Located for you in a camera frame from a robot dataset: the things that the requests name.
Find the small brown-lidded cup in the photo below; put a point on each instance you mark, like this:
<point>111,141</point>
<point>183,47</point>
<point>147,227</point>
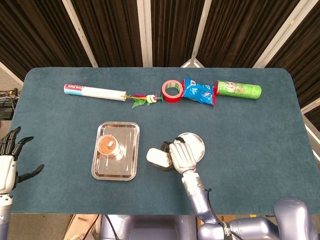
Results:
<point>108,147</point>

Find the blue felt table mat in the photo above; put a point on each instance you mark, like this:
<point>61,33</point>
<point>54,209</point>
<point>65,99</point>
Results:
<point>237,140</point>

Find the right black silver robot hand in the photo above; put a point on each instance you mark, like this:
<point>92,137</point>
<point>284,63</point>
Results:
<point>182,157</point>

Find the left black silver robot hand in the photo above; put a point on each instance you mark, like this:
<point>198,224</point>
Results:
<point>6,167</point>

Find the gold sardine tin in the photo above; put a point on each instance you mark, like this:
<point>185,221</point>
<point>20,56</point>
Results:
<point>156,157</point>

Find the purple robot torso base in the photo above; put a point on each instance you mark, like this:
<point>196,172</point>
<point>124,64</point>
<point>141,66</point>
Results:
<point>155,228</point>

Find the green chips canister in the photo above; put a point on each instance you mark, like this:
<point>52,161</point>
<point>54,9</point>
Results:
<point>240,90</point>

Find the rectangular steel tray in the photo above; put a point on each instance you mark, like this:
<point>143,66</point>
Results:
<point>112,170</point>

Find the artificial flower sprig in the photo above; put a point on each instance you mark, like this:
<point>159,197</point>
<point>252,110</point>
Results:
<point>140,101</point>

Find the round steel plate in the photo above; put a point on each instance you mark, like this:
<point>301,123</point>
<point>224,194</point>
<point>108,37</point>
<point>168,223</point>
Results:
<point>196,145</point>

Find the blue snack bag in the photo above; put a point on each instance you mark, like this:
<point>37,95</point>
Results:
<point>197,92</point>

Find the white paper roll tube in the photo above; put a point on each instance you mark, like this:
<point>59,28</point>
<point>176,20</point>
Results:
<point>100,93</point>

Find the white partition frame post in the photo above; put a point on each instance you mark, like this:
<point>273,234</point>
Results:
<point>145,32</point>
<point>80,32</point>
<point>198,37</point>
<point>280,35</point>

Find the red tape roll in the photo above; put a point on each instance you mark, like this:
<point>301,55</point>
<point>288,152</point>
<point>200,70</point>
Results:
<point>172,98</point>

